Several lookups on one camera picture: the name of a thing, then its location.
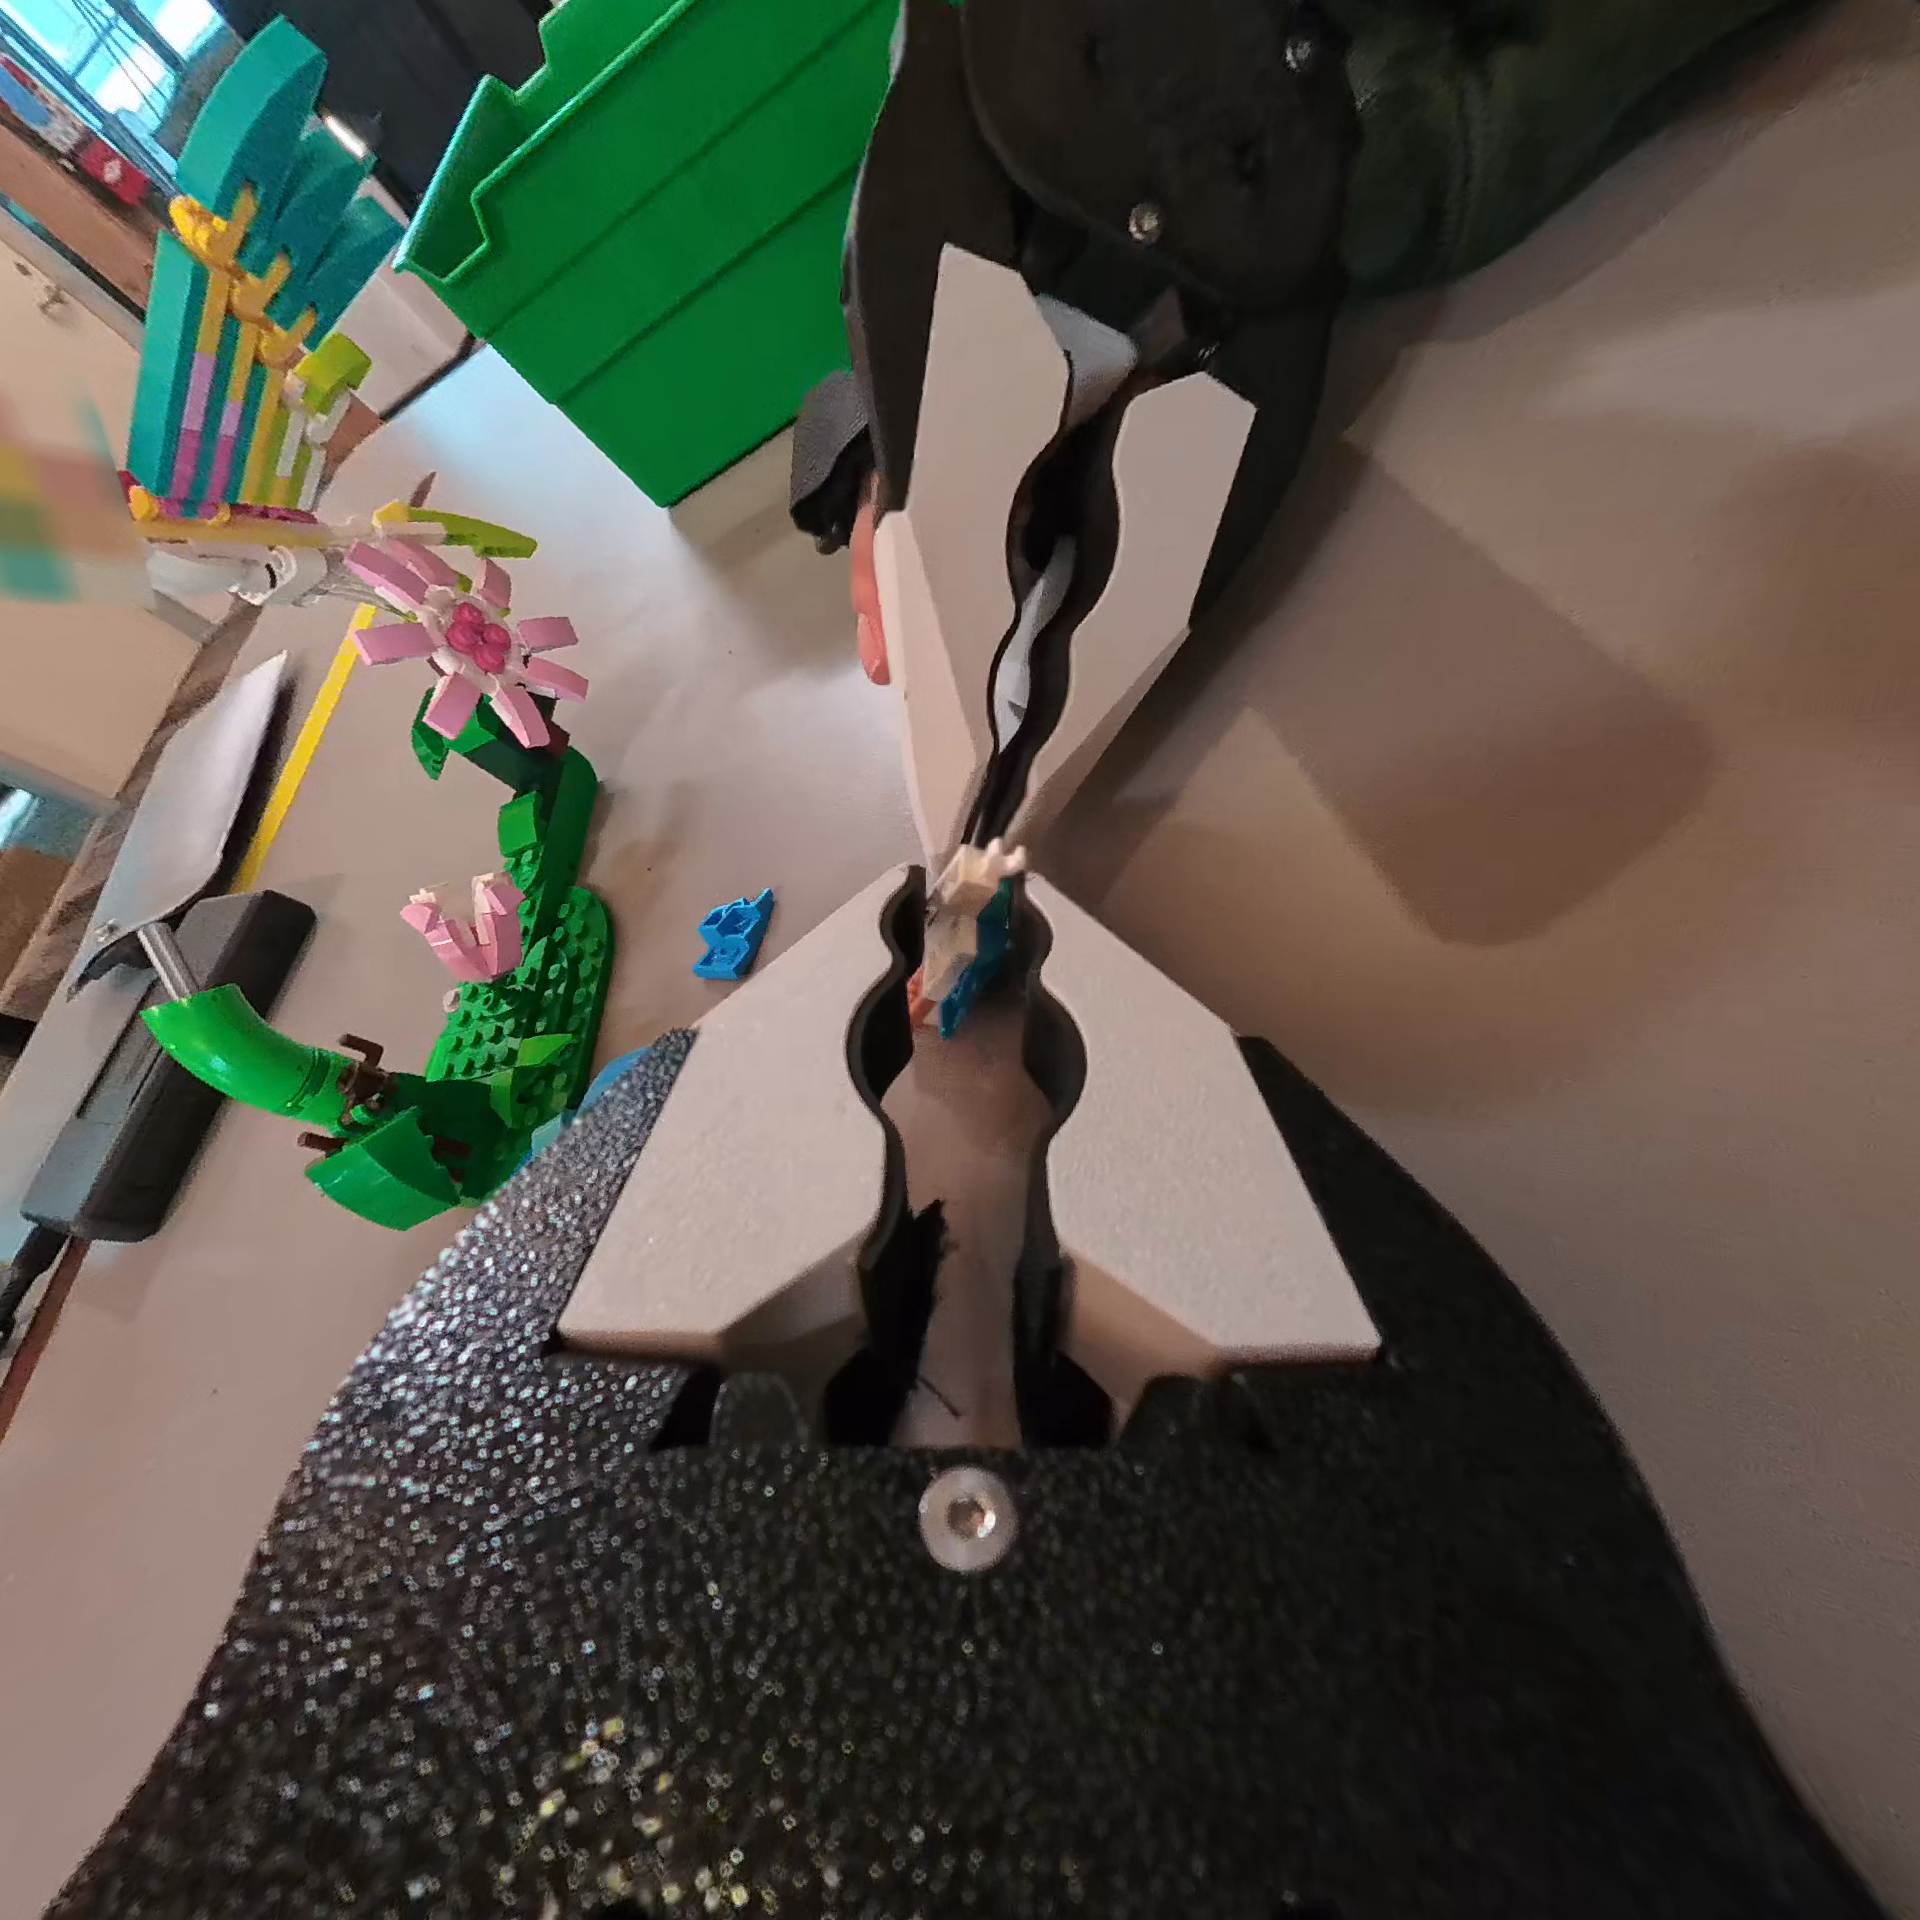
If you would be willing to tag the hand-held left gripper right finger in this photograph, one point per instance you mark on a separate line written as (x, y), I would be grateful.
(1202, 1201)

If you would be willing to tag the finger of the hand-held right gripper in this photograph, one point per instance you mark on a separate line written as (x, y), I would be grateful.
(961, 570)
(1156, 556)

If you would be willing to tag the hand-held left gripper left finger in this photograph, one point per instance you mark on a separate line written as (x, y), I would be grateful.
(734, 1184)

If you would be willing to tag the green lego plant pink flowers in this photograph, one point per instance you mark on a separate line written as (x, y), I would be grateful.
(510, 1036)

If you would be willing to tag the blue white lego petal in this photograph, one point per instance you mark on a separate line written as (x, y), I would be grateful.
(974, 975)

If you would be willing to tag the person's right forearm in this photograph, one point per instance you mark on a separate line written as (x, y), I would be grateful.
(1501, 120)

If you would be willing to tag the small blue lego piece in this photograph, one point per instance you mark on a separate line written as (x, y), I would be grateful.
(727, 945)

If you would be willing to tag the colourful lego bird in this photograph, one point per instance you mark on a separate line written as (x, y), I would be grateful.
(226, 299)

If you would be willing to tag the person's right hand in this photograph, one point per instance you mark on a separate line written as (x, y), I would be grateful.
(870, 600)

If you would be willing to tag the green plastic bin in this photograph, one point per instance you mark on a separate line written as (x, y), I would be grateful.
(646, 224)

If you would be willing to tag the yellow tape strip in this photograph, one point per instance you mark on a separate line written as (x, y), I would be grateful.
(301, 751)

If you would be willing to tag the black power bank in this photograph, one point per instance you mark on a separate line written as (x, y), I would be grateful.
(106, 1109)

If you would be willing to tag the grey flat pouch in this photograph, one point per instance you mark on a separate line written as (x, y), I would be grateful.
(196, 796)

